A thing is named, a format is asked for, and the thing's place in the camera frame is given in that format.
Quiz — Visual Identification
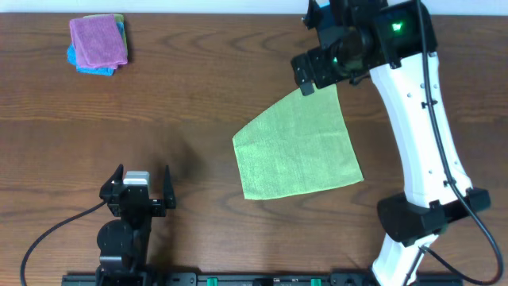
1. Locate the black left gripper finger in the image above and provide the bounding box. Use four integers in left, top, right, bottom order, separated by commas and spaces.
110, 164, 124, 184
163, 165, 175, 201

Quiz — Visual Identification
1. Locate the light green microfiber cloth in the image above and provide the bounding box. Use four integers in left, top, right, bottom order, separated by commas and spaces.
233, 86, 364, 200

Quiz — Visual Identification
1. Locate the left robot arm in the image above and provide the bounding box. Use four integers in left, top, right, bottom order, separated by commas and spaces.
95, 164, 176, 285

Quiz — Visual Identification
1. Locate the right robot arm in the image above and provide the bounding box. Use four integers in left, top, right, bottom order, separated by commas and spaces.
291, 1, 491, 285

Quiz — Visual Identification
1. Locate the folded blue cloth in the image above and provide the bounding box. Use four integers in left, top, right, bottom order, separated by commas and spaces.
67, 41, 118, 76

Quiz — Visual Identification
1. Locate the folded pink cloth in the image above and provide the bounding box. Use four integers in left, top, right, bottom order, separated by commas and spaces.
69, 14, 128, 68

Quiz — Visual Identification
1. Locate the folded green cloth in stack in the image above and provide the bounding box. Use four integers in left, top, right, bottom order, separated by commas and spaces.
83, 13, 129, 52

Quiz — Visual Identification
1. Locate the black mounting rail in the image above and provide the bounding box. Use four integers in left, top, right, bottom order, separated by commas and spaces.
61, 272, 464, 286

